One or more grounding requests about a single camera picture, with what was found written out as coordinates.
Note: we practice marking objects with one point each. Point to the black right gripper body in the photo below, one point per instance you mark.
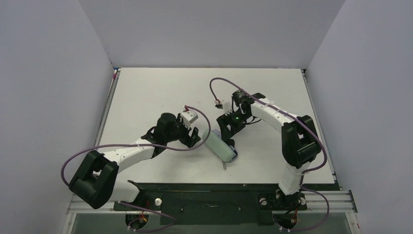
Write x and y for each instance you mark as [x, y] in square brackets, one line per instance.
[225, 127]

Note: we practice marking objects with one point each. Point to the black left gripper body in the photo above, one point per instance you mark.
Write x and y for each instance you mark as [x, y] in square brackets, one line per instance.
[187, 135]

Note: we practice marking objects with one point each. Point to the lavender folding umbrella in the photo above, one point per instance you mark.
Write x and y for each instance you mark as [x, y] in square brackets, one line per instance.
[231, 146]

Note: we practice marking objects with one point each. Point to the mint green umbrella case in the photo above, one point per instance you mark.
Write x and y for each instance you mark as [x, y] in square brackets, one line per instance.
[217, 146]

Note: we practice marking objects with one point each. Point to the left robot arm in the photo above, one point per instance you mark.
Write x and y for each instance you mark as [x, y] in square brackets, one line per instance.
[95, 180]

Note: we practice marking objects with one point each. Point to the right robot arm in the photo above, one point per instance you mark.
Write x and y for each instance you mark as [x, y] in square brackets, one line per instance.
[298, 134]

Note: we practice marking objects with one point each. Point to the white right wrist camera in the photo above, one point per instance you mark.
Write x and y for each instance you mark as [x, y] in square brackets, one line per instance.
[225, 106]

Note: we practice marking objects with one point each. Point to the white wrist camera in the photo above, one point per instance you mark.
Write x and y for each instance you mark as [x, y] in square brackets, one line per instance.
[188, 117]
[225, 106]

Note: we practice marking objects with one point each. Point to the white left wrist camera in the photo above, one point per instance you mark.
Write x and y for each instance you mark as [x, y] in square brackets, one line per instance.
[188, 117]

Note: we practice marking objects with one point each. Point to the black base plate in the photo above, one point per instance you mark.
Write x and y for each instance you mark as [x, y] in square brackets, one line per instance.
[216, 204]

